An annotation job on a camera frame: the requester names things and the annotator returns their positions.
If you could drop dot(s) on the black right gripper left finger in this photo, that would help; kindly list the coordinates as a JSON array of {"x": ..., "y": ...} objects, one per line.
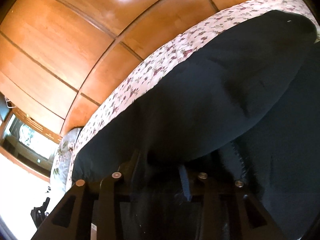
[{"x": 127, "y": 184}]

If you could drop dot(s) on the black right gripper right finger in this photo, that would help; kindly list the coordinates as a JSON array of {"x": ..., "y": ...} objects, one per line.
[{"x": 186, "y": 193}]

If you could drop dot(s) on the black pants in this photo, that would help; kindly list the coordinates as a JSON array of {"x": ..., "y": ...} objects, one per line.
[{"x": 244, "y": 107}]

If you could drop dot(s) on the light blue floral pillow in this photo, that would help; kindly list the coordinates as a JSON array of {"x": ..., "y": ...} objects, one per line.
[{"x": 62, "y": 161}]

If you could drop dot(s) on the window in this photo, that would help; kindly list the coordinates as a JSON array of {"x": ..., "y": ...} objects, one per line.
[{"x": 28, "y": 146}]

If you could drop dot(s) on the wooden panelled wardrobe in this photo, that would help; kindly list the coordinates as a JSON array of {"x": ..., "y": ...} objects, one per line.
[{"x": 60, "y": 59}]

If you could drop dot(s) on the floral white bedspread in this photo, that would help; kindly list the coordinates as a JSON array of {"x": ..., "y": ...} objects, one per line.
[{"x": 157, "y": 65}]

